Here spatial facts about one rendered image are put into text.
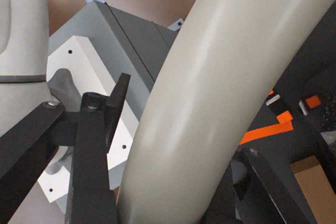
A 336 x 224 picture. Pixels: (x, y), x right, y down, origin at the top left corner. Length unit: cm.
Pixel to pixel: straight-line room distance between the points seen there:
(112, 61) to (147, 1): 88
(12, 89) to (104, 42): 26
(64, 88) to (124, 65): 14
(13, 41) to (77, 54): 19
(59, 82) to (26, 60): 16
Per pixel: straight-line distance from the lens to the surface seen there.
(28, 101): 45
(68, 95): 58
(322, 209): 141
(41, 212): 214
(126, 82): 19
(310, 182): 135
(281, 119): 131
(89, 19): 64
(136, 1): 148
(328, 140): 80
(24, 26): 44
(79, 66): 59
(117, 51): 60
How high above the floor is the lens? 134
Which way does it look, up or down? 72 degrees down
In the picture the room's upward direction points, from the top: 116 degrees counter-clockwise
